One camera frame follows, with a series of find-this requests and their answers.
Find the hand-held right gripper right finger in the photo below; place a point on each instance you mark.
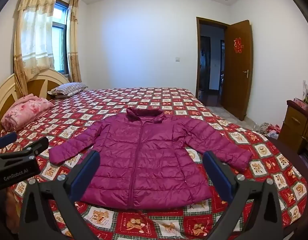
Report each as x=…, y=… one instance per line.
x=219, y=175

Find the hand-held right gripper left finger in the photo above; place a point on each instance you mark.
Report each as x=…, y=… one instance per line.
x=85, y=172

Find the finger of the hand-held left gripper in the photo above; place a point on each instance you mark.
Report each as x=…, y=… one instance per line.
x=5, y=140
x=26, y=148

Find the magenta puffer jacket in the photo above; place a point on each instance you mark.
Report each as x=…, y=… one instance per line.
x=149, y=155

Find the pile of clothes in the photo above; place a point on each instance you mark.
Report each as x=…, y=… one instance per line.
x=268, y=129

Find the pink floral folded blanket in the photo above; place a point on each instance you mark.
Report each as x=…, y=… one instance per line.
x=23, y=111

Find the red checkered printed quilt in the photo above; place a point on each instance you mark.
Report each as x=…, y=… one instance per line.
x=219, y=130

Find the cream wooden headboard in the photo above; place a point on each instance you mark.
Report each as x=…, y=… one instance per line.
x=38, y=83

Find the striped pillow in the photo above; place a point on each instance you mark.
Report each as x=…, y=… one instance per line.
x=67, y=88

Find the brown wooden dresser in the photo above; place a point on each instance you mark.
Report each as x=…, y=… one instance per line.
x=296, y=127

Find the wide beige floral curtain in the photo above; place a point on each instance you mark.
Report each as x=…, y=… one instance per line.
x=33, y=42

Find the brown wooden door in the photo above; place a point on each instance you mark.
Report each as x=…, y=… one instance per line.
x=237, y=75

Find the pink box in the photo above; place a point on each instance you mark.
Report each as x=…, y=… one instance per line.
x=302, y=103

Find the window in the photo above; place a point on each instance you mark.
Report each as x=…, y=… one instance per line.
x=59, y=42

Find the narrow beige floral curtain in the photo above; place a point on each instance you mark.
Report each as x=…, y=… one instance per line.
x=74, y=42

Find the red paper door decoration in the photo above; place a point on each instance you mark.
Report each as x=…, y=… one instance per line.
x=237, y=45

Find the brown wooden door frame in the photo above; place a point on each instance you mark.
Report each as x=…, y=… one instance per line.
x=197, y=55

